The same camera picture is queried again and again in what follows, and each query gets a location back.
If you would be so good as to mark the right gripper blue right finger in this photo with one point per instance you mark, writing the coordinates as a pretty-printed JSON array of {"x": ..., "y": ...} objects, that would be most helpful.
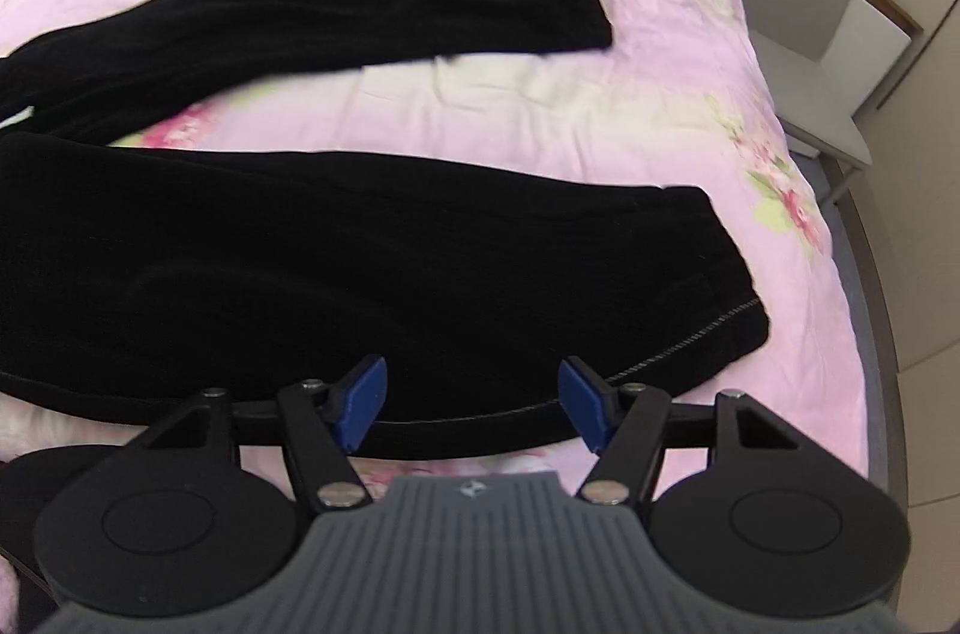
[{"x": 623, "y": 426}]

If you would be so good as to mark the black pants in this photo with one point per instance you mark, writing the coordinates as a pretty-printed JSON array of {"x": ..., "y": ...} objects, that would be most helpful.
[{"x": 135, "y": 278}]

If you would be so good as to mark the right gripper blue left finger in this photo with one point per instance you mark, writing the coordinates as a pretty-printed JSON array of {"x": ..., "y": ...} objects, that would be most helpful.
[{"x": 323, "y": 424}]

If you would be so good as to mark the grey upholstered chair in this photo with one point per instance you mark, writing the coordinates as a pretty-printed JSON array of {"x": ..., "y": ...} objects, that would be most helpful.
[{"x": 821, "y": 60}]

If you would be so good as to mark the pink floral bed quilt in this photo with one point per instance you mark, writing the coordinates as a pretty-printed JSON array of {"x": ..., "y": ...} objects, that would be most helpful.
[{"x": 679, "y": 99}]

